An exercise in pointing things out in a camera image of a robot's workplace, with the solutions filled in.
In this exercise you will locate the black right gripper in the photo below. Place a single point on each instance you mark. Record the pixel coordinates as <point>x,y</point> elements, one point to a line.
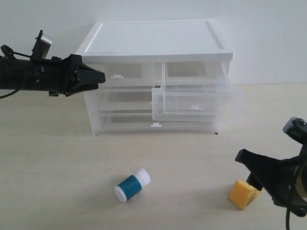
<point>285,180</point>

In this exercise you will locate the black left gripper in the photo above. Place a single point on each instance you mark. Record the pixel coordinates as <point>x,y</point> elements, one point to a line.
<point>59,76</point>

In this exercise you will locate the yellow cheese wedge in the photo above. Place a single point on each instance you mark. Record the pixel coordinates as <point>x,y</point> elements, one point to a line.
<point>242,194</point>

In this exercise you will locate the white blue pill bottle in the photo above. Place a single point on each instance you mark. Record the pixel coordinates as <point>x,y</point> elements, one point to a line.
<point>132,185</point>

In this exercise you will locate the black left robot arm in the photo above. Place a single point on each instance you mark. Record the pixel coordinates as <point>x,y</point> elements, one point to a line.
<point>12,72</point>

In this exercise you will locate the clear middle wide drawer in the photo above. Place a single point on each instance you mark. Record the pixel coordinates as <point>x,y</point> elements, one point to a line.
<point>125,101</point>

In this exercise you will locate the clear wide drawer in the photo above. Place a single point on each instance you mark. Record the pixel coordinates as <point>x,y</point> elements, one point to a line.
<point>125,101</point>
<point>136,122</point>

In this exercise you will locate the clear bottom wide drawer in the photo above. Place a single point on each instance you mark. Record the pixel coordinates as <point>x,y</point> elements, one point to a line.
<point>136,122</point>

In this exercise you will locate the white plastic drawer cabinet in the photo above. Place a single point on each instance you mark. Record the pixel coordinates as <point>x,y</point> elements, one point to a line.
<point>149,42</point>

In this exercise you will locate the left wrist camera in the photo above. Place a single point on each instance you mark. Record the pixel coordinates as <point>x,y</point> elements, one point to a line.
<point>42,46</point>

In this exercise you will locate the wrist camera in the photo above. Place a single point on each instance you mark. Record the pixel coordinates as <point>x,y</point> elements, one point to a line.
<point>42,46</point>
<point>296,128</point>

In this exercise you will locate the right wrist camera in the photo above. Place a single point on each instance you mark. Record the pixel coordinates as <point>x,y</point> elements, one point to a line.
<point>296,128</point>

